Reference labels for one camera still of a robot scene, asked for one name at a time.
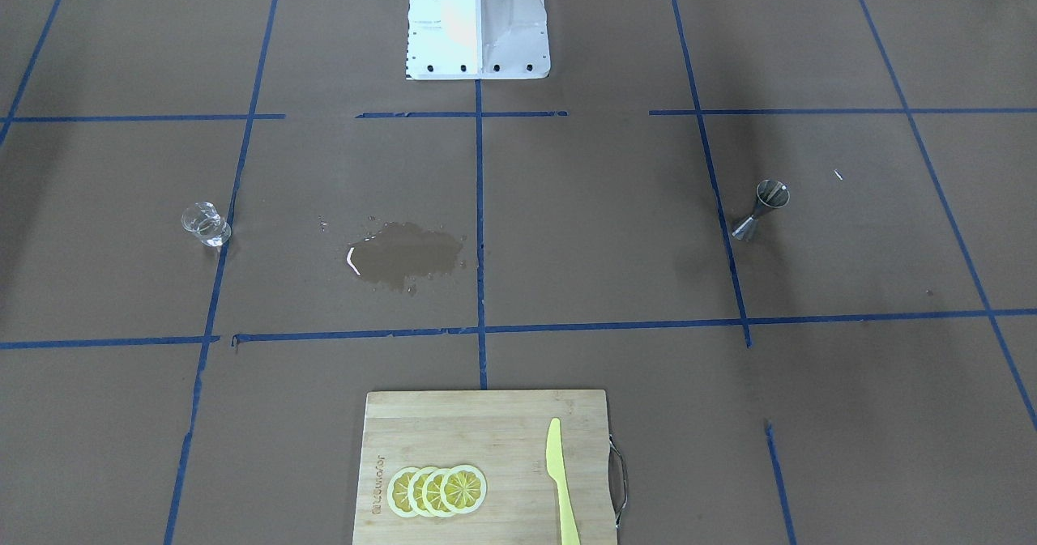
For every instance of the lemon slice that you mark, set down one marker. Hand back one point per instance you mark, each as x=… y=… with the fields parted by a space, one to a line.
x=416 y=491
x=399 y=500
x=463 y=489
x=432 y=496

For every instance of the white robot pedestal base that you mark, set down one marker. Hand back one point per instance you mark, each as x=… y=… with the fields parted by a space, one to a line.
x=477 y=40

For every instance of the spilled liquid puddle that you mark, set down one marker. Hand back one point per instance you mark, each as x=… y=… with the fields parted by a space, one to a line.
x=399 y=253

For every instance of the steel double jigger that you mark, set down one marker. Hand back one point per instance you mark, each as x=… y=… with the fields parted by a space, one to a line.
x=769 y=196

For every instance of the clear glass cup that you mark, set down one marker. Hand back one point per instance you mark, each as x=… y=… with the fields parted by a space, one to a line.
x=203 y=221

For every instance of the bamboo cutting board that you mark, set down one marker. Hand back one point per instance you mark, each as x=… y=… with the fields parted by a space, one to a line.
x=504 y=434

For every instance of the yellow plastic knife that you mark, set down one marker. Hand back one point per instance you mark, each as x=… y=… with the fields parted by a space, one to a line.
x=554 y=456

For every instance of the lemon slice front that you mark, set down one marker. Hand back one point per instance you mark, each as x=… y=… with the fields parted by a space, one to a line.
x=463 y=489

